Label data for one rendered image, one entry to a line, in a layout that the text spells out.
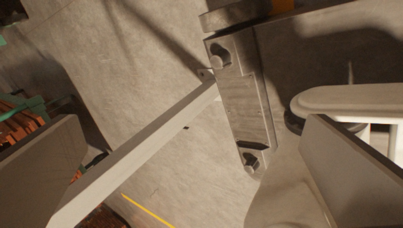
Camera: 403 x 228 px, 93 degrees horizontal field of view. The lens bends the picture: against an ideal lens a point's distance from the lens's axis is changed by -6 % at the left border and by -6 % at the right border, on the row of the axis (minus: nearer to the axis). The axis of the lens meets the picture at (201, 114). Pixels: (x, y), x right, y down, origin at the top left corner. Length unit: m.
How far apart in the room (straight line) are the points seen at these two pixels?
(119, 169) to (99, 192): 0.07
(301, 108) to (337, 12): 0.20
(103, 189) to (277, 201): 0.43
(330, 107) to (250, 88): 0.24
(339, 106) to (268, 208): 0.20
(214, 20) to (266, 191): 0.40
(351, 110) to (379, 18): 0.18
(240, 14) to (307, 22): 0.15
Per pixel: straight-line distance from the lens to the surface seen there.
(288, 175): 0.33
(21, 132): 1.84
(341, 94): 0.41
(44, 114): 2.10
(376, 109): 0.38
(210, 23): 0.55
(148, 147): 0.62
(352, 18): 0.49
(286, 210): 0.25
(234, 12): 0.52
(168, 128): 0.66
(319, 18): 0.49
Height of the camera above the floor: 0.66
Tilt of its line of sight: 39 degrees down
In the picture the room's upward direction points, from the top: 133 degrees counter-clockwise
